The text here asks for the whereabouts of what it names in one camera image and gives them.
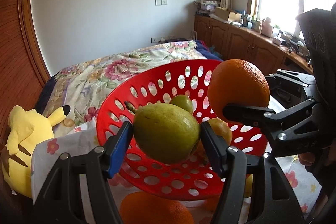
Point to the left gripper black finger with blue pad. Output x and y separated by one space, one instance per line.
60 200

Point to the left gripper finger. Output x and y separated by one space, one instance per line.
285 76
294 122

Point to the large orange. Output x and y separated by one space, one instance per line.
237 82
141 207

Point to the yellow pear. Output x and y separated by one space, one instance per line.
221 128

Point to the yellow-green small fruit back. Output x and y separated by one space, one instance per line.
183 102

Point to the green pear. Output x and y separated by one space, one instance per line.
165 132

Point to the person's right hand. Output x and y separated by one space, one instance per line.
309 158

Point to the white pink bottle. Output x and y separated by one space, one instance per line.
267 28

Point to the yellow Pikachu plush toy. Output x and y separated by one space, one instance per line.
27 129

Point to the red perforated plastic basket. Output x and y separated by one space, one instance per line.
192 179

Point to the wooden cabinet sideboard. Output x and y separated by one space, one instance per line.
233 42

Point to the cardboard box on cabinet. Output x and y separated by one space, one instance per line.
227 14

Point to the floral bed quilt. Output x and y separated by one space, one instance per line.
85 86

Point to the wooden headboard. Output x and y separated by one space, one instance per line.
23 71

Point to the white wall power strip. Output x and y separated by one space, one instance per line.
163 39

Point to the white wall switch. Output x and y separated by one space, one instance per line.
160 2

